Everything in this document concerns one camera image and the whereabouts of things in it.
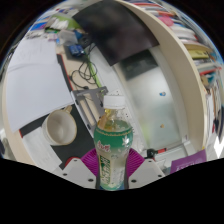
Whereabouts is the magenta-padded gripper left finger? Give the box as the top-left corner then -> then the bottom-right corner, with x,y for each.
62,148 -> 101,190

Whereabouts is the white ceramic mug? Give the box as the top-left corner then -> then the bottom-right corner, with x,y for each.
41,105 -> 78,147

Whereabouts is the grey metal laptop stand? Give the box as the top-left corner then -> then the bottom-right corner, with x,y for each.
71,86 -> 109,138

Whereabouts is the small blue device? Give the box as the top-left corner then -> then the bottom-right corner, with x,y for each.
68,43 -> 83,57

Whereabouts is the black tangled cable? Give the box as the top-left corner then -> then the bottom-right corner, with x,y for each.
69,43 -> 101,89

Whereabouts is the wooden shelf with books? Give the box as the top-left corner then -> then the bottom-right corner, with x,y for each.
126,0 -> 224,161

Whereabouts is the flat round red coaster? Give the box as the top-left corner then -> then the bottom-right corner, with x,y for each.
64,156 -> 75,168

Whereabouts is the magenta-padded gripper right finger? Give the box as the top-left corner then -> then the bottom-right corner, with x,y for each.
128,148 -> 167,190

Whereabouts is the green-labelled clear drink bottle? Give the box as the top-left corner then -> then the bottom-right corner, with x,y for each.
93,94 -> 134,192

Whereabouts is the printed paper sheet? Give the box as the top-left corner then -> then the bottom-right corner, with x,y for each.
21,126 -> 63,174

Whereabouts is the black desk mat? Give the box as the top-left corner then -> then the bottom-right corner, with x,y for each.
18,54 -> 101,171

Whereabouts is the black computer monitor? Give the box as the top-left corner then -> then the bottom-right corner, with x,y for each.
72,0 -> 160,67

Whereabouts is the large white paper sheet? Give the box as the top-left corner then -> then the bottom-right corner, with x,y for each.
5,63 -> 75,134

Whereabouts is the purple hanging pennant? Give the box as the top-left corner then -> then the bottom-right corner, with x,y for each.
169,149 -> 208,175

